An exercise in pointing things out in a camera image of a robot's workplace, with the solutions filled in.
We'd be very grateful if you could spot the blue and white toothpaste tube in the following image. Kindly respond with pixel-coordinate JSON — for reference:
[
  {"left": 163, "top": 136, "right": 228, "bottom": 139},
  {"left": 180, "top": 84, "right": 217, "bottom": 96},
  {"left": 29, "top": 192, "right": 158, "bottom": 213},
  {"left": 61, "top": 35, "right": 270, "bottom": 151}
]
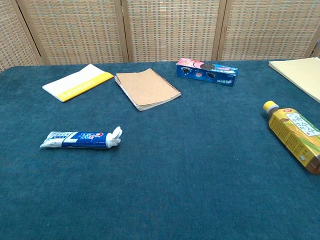
[{"left": 39, "top": 126, "right": 123, "bottom": 149}]

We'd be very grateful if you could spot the brown spiral notebook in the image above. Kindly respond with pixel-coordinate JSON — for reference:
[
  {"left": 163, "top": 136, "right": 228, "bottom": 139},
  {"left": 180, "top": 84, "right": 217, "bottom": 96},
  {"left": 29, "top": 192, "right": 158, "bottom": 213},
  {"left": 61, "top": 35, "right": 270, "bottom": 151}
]
[{"left": 114, "top": 67, "right": 183, "bottom": 112}]

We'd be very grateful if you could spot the blue table cloth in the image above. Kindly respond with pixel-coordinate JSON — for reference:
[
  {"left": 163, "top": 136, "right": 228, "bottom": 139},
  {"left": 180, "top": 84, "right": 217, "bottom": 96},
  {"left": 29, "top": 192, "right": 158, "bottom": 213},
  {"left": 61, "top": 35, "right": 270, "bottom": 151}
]
[{"left": 0, "top": 59, "right": 320, "bottom": 240}]

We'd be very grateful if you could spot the blue cookie box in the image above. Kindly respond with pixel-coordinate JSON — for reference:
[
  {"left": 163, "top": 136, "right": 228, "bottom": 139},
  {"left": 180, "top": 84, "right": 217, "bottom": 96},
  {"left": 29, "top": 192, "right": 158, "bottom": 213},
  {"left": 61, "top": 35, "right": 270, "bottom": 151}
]
[{"left": 175, "top": 57, "right": 239, "bottom": 88}]

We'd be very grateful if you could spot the woven folding screen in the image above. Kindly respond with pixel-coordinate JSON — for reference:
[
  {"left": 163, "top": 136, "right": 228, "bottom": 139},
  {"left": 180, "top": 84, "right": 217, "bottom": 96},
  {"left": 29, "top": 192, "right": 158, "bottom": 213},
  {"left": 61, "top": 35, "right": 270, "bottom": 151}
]
[{"left": 0, "top": 0, "right": 320, "bottom": 73}]

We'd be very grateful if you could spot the white and yellow booklet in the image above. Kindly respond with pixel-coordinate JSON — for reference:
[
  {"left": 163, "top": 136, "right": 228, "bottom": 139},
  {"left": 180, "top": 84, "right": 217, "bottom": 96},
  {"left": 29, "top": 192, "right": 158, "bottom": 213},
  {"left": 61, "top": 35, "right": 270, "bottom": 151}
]
[{"left": 41, "top": 63, "right": 115, "bottom": 103}]

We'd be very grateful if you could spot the yellow tea bottle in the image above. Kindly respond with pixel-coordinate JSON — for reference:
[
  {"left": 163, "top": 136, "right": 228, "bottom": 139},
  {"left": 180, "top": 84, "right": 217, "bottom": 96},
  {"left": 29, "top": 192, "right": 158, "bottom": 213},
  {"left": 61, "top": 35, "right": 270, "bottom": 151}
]
[{"left": 262, "top": 100, "right": 320, "bottom": 175}]

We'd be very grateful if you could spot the beige paper folder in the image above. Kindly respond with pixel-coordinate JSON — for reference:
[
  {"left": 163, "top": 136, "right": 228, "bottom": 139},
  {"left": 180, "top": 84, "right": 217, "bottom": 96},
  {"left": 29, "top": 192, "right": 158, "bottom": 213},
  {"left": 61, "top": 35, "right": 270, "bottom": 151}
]
[{"left": 268, "top": 56, "right": 320, "bottom": 104}]

